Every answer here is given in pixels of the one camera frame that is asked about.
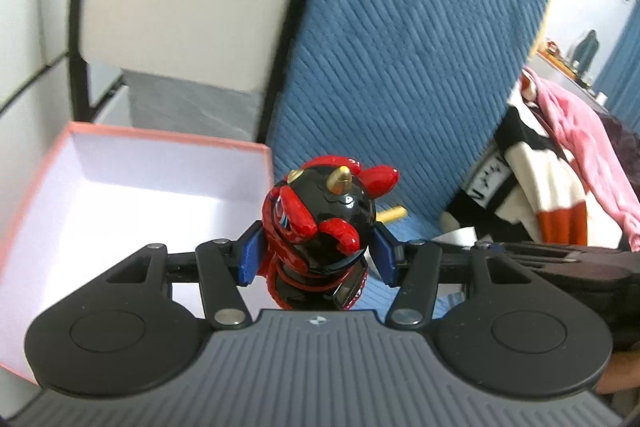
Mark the cluttered side table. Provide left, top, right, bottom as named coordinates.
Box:
left=534, top=38, right=613, bottom=112

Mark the blue curtain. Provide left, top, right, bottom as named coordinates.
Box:
left=594, top=4, right=640, bottom=132

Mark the person's right forearm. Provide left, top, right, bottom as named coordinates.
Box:
left=596, top=351, right=640, bottom=395

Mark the striped fleece blanket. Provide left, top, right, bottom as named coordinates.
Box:
left=440, top=72, right=640, bottom=253

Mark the pink cloth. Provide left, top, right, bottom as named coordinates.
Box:
left=520, top=67, right=640, bottom=253

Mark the pink cardboard box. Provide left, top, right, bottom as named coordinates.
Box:
left=0, top=121, right=275, bottom=388

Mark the red black horned figurine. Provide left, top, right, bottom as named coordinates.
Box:
left=261, top=154, right=401, bottom=312

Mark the blue textured sofa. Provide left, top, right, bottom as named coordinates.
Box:
left=265, top=0, right=551, bottom=320

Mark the dark teal kettle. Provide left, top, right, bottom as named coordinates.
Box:
left=570, top=29, right=601, bottom=72

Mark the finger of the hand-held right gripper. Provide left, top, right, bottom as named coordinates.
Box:
left=537, top=257, right=635, bottom=284
left=492, top=242, right=626, bottom=261

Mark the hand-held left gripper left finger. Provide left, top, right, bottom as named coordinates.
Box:
left=102, top=223, right=267, bottom=332

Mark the dark purple cloth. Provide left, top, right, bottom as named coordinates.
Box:
left=599, top=111, right=640, bottom=192

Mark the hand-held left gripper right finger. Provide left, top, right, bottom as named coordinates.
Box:
left=372, top=227, right=537, bottom=332

